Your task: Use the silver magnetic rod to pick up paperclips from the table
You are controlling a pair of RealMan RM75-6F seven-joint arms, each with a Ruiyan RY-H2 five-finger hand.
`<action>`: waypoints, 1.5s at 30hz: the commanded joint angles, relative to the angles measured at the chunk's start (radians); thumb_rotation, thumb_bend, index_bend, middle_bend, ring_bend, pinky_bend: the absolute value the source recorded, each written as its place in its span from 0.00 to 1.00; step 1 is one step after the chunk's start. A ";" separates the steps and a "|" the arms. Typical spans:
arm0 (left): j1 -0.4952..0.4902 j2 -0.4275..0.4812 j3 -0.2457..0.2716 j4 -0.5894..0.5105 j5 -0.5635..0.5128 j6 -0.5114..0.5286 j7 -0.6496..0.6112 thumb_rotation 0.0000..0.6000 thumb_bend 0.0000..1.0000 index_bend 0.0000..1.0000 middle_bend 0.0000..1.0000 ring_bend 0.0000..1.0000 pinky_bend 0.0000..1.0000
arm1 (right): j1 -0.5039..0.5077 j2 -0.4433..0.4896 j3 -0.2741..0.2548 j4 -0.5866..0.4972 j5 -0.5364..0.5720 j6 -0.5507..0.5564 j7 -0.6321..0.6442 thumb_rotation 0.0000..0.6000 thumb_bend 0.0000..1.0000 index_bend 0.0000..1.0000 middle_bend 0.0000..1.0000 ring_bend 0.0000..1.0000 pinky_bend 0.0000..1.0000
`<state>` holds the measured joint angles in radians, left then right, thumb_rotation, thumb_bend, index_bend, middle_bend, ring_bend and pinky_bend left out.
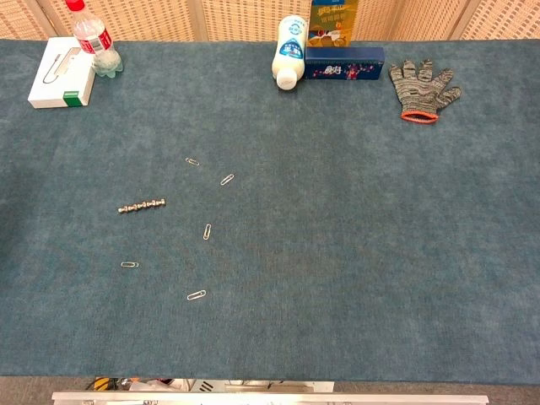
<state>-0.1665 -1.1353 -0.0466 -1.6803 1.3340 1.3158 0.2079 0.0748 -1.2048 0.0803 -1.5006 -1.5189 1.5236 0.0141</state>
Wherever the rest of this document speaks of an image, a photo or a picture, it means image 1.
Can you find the white box with green label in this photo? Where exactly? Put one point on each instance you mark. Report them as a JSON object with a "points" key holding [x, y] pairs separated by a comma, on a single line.
{"points": [[59, 84]]}

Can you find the woven wicker folding screen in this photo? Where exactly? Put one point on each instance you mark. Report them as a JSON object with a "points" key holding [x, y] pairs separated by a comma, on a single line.
{"points": [[147, 17]]}

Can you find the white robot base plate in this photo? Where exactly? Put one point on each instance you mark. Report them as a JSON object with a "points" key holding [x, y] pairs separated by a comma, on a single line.
{"points": [[261, 385]]}

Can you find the blue felt table cloth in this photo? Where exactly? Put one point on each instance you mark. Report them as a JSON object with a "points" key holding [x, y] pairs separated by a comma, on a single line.
{"points": [[295, 232]]}

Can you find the small metal chain piece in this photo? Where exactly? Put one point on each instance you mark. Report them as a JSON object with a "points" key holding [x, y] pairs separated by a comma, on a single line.
{"points": [[142, 205]]}

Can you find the dark blue printed box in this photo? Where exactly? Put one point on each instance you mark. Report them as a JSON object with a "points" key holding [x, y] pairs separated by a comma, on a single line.
{"points": [[343, 63]]}

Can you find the yellow illustrated carton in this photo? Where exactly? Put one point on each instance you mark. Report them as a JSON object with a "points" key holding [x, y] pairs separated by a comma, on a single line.
{"points": [[333, 21]]}

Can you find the grey knit work glove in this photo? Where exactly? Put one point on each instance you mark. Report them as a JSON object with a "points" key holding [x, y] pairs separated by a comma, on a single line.
{"points": [[422, 90]]}

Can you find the clear bottle with red label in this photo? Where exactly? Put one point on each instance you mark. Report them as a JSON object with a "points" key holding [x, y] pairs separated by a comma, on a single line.
{"points": [[95, 42]]}

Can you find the white milk bottle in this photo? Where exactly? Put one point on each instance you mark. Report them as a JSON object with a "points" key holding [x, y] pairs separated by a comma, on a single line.
{"points": [[290, 50]]}

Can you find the silver paper clip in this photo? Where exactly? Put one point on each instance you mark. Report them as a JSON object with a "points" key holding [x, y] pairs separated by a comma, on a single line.
{"points": [[192, 161], [196, 295], [206, 232], [227, 179], [129, 265]]}

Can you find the aluminium profile rail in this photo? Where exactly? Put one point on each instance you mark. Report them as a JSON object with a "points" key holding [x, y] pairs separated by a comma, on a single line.
{"points": [[270, 398]]}

